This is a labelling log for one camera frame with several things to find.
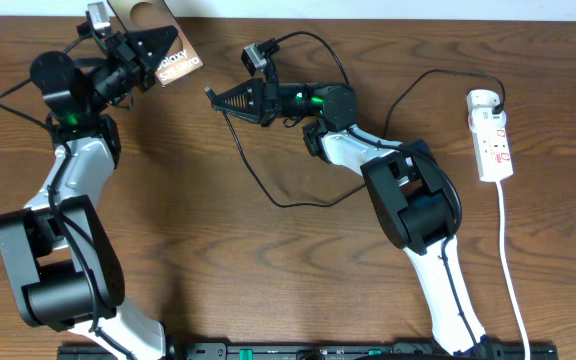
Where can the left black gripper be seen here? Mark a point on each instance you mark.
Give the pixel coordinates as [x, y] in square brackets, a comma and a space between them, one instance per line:
[129, 55]

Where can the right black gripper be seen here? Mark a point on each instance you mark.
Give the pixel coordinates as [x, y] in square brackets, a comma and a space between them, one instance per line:
[266, 102]

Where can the Galaxy smartphone bronze screen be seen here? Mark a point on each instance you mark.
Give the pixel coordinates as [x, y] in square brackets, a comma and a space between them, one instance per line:
[179, 58]

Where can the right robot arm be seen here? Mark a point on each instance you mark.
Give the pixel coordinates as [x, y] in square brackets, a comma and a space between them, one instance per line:
[416, 204]

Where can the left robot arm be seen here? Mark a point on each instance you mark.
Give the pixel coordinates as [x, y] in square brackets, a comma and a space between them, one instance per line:
[60, 264]

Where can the white USB charger adapter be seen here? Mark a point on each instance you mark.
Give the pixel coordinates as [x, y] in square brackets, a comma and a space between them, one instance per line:
[479, 98]

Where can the white power strip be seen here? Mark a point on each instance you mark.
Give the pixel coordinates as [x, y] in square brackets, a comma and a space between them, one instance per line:
[491, 146]

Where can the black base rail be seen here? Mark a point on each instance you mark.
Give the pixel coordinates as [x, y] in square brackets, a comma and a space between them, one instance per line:
[400, 350]

